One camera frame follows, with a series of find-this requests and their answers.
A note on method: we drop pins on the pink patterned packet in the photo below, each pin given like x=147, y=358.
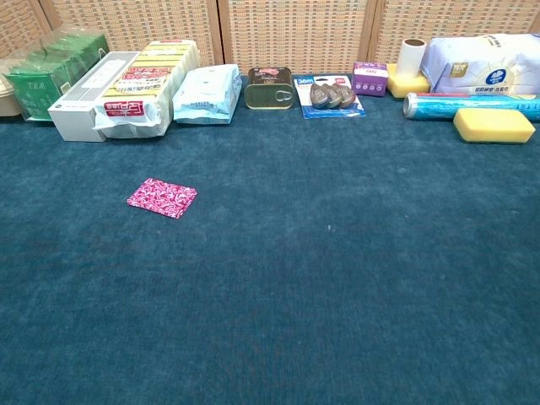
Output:
x=162, y=198

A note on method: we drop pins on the teal felt table cover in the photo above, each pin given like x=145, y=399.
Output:
x=295, y=295

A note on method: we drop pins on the gold black meat tin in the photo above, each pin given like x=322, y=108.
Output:
x=268, y=93

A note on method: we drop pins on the light blue wet wipes pack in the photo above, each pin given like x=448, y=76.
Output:
x=206, y=97

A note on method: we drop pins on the small purple box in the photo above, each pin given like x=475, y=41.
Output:
x=369, y=80

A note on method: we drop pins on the yellow sponge multipack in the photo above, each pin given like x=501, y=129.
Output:
x=143, y=88

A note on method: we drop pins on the woven rattan screen panel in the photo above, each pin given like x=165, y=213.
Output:
x=464, y=17
x=126, y=25
x=17, y=25
x=295, y=34

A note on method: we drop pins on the yellow sponge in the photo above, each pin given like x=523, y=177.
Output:
x=493, y=124
x=405, y=86

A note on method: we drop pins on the blue food wrap roll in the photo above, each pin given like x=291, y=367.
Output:
x=434, y=107

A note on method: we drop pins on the white paper roll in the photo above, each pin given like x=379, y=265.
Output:
x=411, y=59

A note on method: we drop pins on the white power strip box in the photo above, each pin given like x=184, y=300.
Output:
x=80, y=109

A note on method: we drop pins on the large white tissue pack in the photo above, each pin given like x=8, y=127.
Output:
x=476, y=67

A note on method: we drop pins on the clear box green tea bags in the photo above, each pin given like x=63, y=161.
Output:
x=34, y=90

